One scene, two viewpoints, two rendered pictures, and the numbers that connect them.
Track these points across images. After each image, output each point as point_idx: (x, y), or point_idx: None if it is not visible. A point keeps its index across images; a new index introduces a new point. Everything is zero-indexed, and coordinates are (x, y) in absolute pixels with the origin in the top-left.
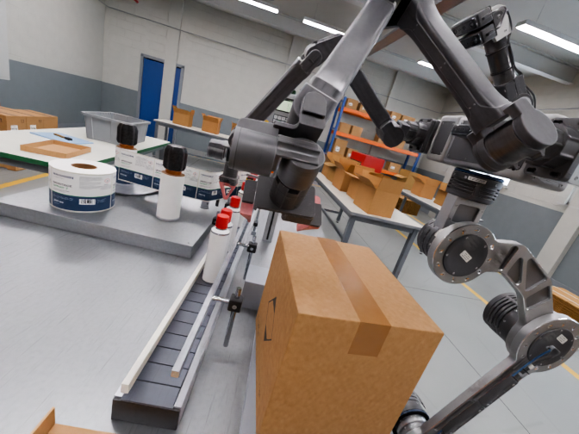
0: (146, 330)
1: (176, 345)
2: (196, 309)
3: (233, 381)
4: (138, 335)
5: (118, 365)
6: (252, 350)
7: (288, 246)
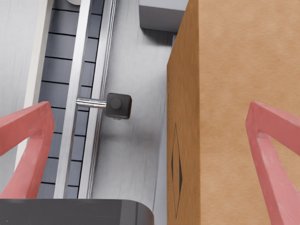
0: (17, 100)
1: (55, 152)
2: (68, 77)
3: (140, 167)
4: (10, 110)
5: (5, 158)
6: (163, 115)
7: (214, 101)
